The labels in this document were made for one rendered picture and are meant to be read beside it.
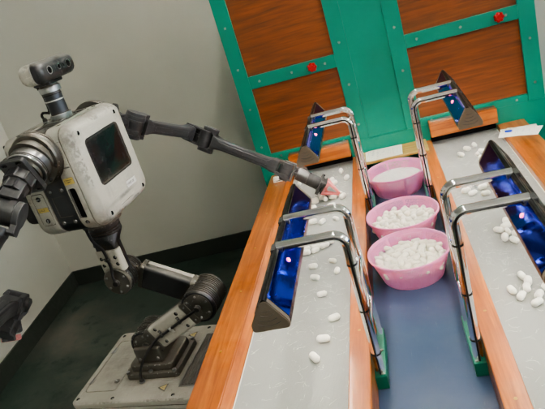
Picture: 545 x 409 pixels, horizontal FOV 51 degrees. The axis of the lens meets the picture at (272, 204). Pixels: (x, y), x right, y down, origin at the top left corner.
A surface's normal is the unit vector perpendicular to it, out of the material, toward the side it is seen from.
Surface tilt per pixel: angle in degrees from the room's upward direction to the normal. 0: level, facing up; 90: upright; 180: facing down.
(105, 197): 90
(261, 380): 0
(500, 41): 90
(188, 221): 90
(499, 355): 0
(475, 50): 90
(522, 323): 0
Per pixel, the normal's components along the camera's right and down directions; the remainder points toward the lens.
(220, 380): -0.28, -0.89
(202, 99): -0.07, 0.40
